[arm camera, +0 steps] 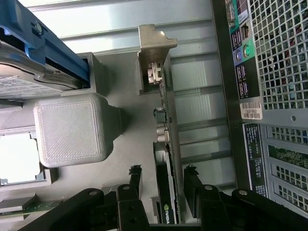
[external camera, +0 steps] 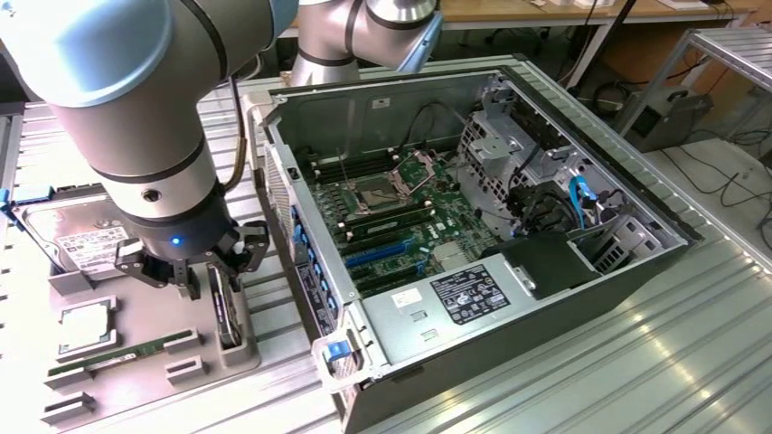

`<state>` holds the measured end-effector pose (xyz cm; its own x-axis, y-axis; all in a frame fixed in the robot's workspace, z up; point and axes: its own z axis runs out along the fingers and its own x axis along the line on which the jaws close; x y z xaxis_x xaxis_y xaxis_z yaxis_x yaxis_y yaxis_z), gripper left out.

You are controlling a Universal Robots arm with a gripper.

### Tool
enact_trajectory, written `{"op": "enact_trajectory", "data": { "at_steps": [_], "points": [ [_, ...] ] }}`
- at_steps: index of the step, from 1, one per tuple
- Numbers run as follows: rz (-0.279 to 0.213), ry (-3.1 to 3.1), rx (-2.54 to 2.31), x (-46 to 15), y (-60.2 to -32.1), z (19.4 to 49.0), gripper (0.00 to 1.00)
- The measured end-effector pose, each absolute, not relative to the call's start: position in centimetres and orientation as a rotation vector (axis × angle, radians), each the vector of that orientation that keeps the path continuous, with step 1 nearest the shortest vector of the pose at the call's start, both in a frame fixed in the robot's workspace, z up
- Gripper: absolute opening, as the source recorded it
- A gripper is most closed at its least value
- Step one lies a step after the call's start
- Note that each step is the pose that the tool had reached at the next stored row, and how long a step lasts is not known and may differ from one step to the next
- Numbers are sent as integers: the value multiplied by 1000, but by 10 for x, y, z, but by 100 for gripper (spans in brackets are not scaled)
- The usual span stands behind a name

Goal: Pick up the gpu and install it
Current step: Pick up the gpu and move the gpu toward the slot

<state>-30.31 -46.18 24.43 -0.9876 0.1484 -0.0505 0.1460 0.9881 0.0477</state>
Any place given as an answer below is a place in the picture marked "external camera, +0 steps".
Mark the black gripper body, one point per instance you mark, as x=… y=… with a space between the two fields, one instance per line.
x=180 y=237

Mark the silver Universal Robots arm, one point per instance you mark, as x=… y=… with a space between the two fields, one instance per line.
x=139 y=135

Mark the grey parts rack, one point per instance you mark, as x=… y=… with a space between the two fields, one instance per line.
x=151 y=316

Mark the silver hard disk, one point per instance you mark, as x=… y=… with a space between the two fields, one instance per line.
x=67 y=239

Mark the silver CPU chip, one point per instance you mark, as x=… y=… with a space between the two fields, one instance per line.
x=87 y=329

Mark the blue expansion slot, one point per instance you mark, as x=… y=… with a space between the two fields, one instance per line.
x=375 y=253

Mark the thin metal locking lever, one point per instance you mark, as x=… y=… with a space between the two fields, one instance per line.
x=345 y=169

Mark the black expansion slot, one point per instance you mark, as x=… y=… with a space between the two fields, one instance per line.
x=385 y=273

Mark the CPU socket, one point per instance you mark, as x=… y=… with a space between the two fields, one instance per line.
x=373 y=194

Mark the installed green RAM stick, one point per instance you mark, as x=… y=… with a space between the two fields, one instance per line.
x=388 y=222

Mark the black RAM slot bank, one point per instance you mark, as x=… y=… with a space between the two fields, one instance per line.
x=352 y=166

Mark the green motherboard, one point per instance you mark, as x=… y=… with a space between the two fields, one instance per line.
x=409 y=226

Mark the blue case latch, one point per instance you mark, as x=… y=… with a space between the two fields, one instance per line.
x=337 y=350

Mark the silver chipset heatsink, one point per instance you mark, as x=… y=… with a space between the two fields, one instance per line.
x=451 y=255

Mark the grey power supply unit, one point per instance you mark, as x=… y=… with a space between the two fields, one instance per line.
x=447 y=312

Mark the metal disk bay cage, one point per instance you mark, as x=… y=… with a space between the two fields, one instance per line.
x=488 y=153

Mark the black open PC case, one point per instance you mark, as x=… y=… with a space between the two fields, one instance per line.
x=543 y=343

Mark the wooden desk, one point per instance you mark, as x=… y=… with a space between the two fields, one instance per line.
x=543 y=11

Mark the black stand pole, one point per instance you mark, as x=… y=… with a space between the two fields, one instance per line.
x=603 y=40

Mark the grey equipment box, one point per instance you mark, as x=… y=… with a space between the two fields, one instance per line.
x=669 y=119

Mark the blue disk carrier bracket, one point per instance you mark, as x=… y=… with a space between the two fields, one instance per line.
x=33 y=195

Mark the black plastic duct box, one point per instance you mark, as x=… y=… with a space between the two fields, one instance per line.
x=543 y=264

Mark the aluminium frame table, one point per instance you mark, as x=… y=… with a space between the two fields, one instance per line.
x=729 y=50

